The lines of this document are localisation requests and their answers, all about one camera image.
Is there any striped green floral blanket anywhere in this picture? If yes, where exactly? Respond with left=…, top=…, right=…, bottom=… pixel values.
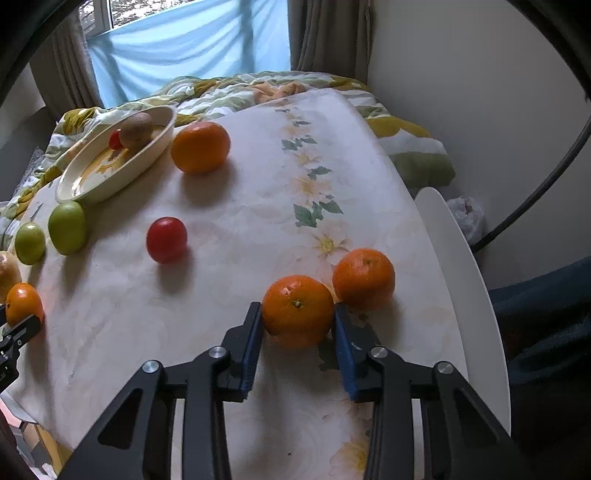
left=0, top=71, right=455, bottom=250

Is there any yellow apple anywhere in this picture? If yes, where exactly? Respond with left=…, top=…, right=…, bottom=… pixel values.
left=0, top=250, right=22, bottom=303

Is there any cream oval bowl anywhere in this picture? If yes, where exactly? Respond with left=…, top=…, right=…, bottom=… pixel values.
left=55, top=105, right=178, bottom=205

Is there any window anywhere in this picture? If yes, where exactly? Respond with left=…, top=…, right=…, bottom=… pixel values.
left=76, top=0, right=185, bottom=40

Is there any large green apple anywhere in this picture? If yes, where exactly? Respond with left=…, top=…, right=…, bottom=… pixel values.
left=48, top=201, right=88, bottom=256

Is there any white plastic bag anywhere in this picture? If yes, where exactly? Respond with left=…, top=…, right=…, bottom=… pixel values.
left=445, top=195, right=485, bottom=245

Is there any grey curtain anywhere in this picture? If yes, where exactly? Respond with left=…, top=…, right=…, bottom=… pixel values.
left=287, top=0, right=375, bottom=86
left=30, top=23, right=105, bottom=112

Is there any small green apple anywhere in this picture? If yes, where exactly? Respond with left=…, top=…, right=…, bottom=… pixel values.
left=15, top=222, right=46, bottom=266

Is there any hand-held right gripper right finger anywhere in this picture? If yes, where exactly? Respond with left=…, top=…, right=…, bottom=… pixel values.
left=333, top=302, right=532, bottom=480

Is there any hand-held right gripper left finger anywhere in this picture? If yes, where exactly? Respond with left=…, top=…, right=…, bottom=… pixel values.
left=58, top=301, right=265, bottom=480

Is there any small mandarin orange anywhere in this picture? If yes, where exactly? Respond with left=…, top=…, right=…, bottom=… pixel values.
left=6, top=282, right=45, bottom=325

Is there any light blue window cloth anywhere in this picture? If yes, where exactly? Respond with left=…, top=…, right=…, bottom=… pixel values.
left=88, top=0, right=293, bottom=109

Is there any dark blue cloth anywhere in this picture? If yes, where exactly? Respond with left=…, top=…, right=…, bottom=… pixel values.
left=487, top=256, right=591, bottom=480

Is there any white table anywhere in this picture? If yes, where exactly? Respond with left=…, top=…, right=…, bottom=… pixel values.
left=413, top=187, right=512, bottom=444

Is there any large smooth orange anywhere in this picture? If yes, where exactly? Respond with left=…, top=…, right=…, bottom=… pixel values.
left=170, top=121, right=231, bottom=175

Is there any black cable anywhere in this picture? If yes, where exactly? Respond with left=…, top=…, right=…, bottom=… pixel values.
left=472, top=131, right=591, bottom=252

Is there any brown kiwi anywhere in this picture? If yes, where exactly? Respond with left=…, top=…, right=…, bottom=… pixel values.
left=119, top=112, right=154, bottom=148

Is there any floral tablecloth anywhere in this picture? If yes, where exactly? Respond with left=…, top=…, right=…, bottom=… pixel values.
left=9, top=88, right=467, bottom=480

